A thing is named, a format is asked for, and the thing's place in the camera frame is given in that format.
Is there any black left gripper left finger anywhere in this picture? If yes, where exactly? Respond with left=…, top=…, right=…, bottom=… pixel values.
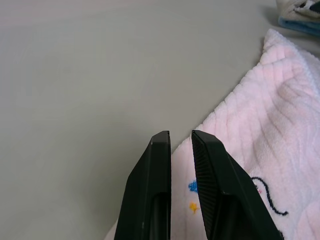
left=113, top=130, right=172, bottom=240

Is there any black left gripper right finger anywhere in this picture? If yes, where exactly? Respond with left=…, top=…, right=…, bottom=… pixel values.
left=191, top=129, right=286, bottom=240

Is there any pink embroidered towel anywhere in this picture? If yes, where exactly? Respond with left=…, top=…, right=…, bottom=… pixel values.
left=103, top=28, right=320, bottom=240

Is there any blue folded towel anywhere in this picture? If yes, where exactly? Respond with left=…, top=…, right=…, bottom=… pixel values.
left=278, top=15, right=320, bottom=35

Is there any folded blue white cloth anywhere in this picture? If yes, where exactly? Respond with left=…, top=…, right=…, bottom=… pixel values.
left=275, top=0, right=320, bottom=24

